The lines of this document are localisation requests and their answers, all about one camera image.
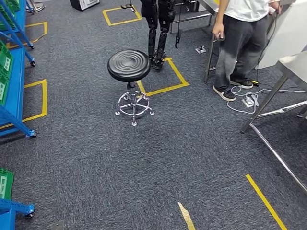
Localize steel workbench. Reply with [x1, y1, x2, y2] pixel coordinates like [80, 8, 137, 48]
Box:
[240, 50, 307, 195]

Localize white board panel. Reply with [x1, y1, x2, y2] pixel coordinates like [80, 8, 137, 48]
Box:
[256, 0, 307, 70]

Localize torn yellow floor tape strip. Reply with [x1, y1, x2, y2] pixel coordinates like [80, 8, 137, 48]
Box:
[178, 202, 196, 230]

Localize black ridged round stool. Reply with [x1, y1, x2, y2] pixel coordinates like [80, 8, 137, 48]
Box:
[107, 49, 155, 127]

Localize white cable bundle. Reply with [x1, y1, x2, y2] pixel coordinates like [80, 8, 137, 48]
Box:
[226, 85, 307, 115]

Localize white power strip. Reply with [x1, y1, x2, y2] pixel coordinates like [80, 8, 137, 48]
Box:
[241, 96, 256, 109]

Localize person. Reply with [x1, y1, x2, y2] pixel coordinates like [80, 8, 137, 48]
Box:
[212, 0, 282, 102]

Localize black hanging strap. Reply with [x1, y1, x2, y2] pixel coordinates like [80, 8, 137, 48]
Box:
[175, 0, 183, 50]

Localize chrome stanchion post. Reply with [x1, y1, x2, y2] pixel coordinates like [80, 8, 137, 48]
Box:
[26, 0, 45, 14]

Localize black box with white label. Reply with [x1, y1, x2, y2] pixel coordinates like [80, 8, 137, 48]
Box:
[70, 0, 101, 12]

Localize blue metal shelf rack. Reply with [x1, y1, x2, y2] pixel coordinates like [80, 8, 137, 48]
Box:
[0, 0, 36, 67]
[0, 198, 35, 230]
[0, 47, 37, 139]

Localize black humanoid robot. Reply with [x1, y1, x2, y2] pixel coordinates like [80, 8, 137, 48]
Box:
[140, 0, 176, 72]

